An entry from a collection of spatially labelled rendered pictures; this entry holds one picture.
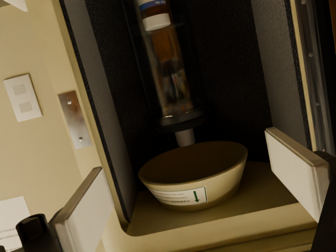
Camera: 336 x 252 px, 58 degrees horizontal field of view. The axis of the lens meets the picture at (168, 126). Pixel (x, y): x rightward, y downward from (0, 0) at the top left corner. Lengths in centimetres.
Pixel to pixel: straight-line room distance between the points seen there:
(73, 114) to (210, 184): 20
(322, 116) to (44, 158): 72
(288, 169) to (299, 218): 27
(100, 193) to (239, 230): 27
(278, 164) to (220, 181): 24
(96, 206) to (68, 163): 71
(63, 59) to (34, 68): 49
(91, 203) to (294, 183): 11
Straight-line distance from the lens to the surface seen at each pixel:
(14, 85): 89
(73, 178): 90
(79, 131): 39
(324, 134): 41
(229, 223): 42
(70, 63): 38
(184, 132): 45
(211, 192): 43
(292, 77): 40
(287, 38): 40
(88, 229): 17
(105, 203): 20
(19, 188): 97
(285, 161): 17
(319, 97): 40
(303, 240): 44
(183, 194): 42
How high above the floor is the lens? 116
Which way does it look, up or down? 12 degrees up
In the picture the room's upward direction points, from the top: 166 degrees clockwise
